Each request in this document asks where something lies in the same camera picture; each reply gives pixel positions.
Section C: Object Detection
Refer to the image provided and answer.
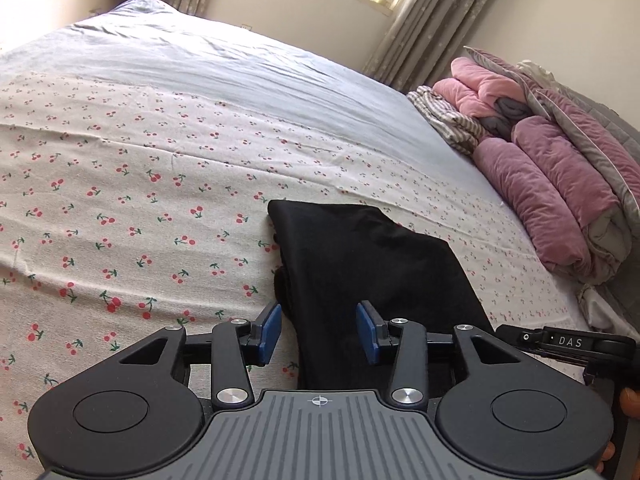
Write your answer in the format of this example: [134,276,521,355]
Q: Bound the person's right hand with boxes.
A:
[600,386,640,478]

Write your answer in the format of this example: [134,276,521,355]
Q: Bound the striped folded cloth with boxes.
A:
[406,85,493,156]

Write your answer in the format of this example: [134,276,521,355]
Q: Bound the white crumpled cloth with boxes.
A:
[577,284,640,342]

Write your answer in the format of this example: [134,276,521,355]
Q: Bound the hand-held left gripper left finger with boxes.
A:
[117,301,284,409]

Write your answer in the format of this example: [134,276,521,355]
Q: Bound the grey quilted headboard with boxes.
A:
[575,94,640,147]

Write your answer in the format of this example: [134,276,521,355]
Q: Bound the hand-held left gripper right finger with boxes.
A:
[354,301,522,409]

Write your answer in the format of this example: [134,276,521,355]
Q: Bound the small white cloth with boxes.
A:
[516,59,557,87]

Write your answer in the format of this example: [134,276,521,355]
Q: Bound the black pants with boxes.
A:
[267,199,496,391]

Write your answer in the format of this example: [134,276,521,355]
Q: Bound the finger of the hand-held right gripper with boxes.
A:
[495,325,546,351]

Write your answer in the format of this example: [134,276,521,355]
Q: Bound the mauve folded quilt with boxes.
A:
[464,46,640,282]

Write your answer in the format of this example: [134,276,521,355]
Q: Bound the cherry print bed sheet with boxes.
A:
[0,69,587,467]

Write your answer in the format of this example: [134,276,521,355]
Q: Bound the pink folded quilt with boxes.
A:
[432,56,532,139]

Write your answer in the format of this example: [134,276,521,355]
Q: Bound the light blue bed sheet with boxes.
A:
[0,0,503,203]

